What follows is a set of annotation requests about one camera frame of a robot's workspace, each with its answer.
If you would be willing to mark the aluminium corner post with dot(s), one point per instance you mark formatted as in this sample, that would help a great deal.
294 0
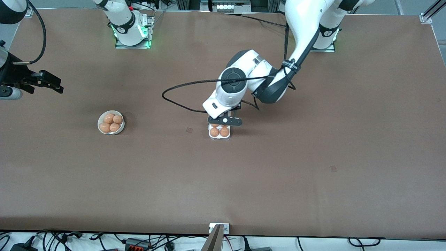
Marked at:
425 17
30 13

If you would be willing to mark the black box orange connectors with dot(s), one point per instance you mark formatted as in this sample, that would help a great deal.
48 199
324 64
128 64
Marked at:
134 243

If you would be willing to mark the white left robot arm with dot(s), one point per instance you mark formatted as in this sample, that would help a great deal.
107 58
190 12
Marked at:
303 28

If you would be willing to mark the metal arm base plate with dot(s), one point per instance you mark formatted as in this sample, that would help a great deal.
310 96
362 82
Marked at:
122 46
329 50

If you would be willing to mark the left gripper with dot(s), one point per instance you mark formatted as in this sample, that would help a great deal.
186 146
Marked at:
238 105

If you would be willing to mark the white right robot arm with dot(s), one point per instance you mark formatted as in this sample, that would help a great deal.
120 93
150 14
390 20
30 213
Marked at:
122 21

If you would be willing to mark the small metal mounting plate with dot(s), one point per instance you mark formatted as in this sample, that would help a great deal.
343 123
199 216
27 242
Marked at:
226 229

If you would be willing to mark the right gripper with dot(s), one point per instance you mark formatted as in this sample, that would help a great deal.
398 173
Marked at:
14 74

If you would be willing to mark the black power adapter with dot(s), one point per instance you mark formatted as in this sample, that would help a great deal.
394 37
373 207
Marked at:
21 248

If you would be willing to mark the metal equipment rack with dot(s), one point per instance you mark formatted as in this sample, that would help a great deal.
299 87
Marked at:
226 6

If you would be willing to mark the grey metal beam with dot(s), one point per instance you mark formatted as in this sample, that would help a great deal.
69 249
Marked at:
213 242

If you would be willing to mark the clear plastic egg carton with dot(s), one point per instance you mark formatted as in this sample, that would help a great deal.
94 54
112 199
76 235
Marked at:
219 138

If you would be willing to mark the aluminium frame strut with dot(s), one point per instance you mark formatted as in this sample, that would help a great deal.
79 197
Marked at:
400 7

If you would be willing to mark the white round bowl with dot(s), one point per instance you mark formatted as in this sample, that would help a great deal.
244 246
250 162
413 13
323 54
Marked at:
100 121

